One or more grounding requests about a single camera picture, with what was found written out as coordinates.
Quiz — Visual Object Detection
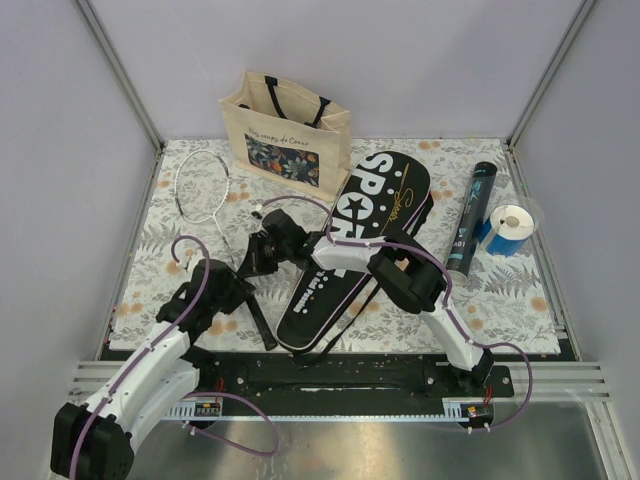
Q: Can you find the white blue tape roll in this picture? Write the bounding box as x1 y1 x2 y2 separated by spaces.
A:
479 205 536 257

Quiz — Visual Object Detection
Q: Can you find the white racket black grip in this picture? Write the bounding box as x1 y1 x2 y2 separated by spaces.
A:
173 148 279 351

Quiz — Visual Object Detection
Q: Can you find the beige floral tote bag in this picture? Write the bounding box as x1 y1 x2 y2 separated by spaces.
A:
220 71 351 201

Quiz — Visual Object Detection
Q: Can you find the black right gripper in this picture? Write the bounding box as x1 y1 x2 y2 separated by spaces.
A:
239 233 292 279

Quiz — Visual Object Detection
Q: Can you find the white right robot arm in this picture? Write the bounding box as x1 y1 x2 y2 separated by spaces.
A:
239 209 494 396

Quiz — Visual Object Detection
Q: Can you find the clear plastic tube lid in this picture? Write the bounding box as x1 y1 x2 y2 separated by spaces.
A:
519 196 545 234

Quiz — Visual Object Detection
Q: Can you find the floral table mat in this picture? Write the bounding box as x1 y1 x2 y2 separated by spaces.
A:
109 139 561 356

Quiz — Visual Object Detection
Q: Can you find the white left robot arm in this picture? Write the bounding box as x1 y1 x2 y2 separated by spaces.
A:
50 259 255 479

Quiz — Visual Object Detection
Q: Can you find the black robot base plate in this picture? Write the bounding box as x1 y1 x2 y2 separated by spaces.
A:
182 347 514 417

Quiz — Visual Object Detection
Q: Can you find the black shuttlecock tube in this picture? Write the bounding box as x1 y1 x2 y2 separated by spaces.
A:
446 161 497 286

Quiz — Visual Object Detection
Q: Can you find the black sport racket cover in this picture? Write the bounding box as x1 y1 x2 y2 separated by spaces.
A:
276 151 433 355

